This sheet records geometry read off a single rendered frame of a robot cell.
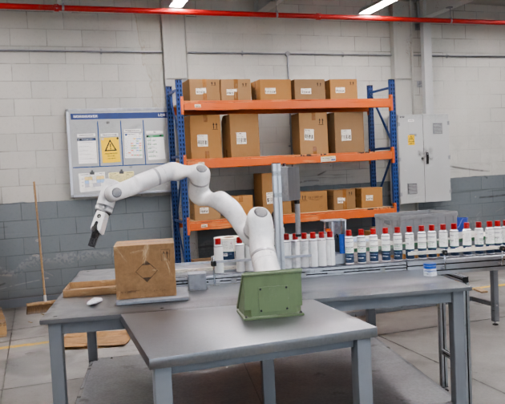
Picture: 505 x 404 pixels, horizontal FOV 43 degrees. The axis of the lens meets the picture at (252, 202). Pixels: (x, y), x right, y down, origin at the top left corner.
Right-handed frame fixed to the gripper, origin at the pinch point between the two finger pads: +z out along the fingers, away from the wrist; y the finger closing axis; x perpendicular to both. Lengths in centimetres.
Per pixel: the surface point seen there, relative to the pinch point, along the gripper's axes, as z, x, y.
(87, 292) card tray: 21, 7, 48
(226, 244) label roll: -34, -54, 111
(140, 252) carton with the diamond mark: -3.9, -19.8, 18.0
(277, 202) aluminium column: -54, -80, 44
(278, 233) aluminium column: -37, -85, 48
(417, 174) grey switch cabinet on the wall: -264, -251, 524
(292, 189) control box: -63, -86, 45
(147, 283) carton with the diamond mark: 9.8, -27.1, 22.9
